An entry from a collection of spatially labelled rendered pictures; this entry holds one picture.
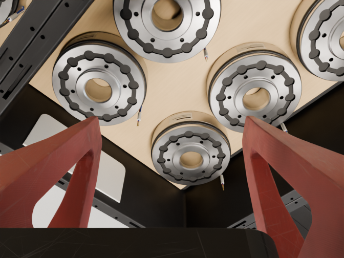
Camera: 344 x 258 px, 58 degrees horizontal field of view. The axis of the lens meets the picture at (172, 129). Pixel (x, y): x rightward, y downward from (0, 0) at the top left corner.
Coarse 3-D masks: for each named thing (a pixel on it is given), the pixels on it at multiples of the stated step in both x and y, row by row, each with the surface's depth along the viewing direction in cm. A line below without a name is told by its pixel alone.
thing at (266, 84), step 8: (248, 80) 33; (256, 80) 33; (264, 80) 33; (240, 88) 33; (248, 88) 33; (264, 88) 33; (272, 88) 33; (240, 96) 34; (272, 96) 34; (240, 104) 34; (264, 104) 35; (272, 104) 34; (240, 112) 35; (248, 112) 35; (256, 112) 35; (264, 112) 35
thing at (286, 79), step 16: (240, 64) 32; (256, 64) 33; (272, 64) 32; (288, 64) 32; (224, 80) 34; (240, 80) 33; (272, 80) 33; (288, 80) 34; (224, 96) 35; (288, 96) 35; (224, 112) 36; (272, 112) 36; (288, 112) 36; (240, 128) 37
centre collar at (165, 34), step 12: (144, 0) 28; (156, 0) 28; (180, 0) 28; (144, 12) 29; (192, 12) 29; (144, 24) 29; (180, 24) 29; (156, 36) 30; (168, 36) 30; (180, 36) 30
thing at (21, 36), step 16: (32, 0) 22; (48, 0) 22; (32, 16) 23; (48, 16) 23; (16, 32) 23; (32, 32) 23; (0, 48) 24; (16, 48) 24; (0, 64) 26; (0, 80) 26
